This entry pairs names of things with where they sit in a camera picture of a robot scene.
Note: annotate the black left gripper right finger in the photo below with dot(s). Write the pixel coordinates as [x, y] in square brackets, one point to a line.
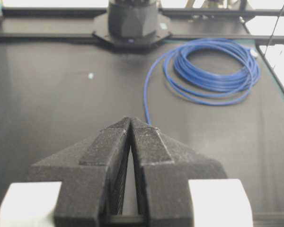
[163, 166]

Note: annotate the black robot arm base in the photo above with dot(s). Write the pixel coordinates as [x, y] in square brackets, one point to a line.
[131, 24]

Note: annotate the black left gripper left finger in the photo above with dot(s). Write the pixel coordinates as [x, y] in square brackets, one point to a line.
[92, 173]

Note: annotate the black aluminium frame rail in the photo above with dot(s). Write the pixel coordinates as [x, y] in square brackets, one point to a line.
[90, 25]

